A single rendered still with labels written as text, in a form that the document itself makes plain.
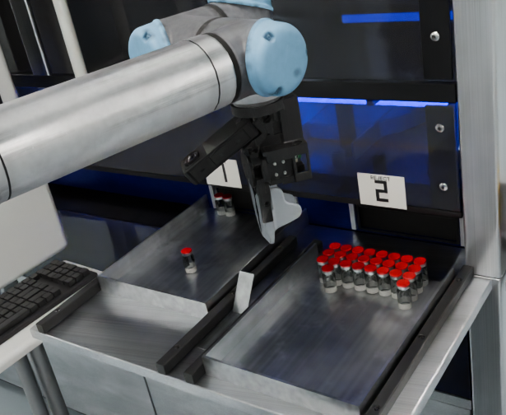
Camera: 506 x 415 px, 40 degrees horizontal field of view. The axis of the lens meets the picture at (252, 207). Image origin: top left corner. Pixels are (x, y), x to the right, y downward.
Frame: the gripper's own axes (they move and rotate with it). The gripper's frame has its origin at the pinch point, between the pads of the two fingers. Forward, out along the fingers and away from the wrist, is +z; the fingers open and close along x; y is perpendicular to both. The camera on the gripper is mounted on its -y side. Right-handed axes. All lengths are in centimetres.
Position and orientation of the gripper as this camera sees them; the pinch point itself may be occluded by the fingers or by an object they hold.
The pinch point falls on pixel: (265, 235)
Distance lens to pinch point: 100.9
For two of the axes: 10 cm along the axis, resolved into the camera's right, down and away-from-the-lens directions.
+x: -2.2, -3.9, 8.9
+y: 9.6, -2.4, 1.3
